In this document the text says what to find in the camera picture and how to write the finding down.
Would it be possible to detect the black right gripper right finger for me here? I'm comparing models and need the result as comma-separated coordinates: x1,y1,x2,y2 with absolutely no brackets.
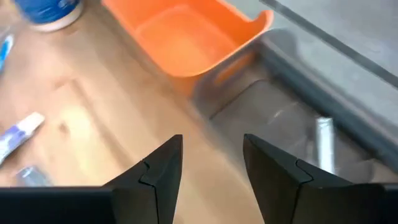
243,133,385,224

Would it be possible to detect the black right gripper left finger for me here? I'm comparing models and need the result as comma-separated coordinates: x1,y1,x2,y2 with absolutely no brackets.
104,134,183,224

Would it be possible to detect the Lysol disinfecting wipes canister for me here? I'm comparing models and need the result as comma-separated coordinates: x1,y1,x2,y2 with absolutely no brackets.
14,0,85,33

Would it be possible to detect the blue toothbrush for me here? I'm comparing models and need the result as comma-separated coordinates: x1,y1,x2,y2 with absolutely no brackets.
0,34,15,72

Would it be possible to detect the orange plastic bin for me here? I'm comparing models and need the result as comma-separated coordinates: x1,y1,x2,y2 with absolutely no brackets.
101,0,274,97

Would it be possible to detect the dark brown bin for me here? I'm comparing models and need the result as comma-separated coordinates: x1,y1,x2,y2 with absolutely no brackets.
189,27,398,184

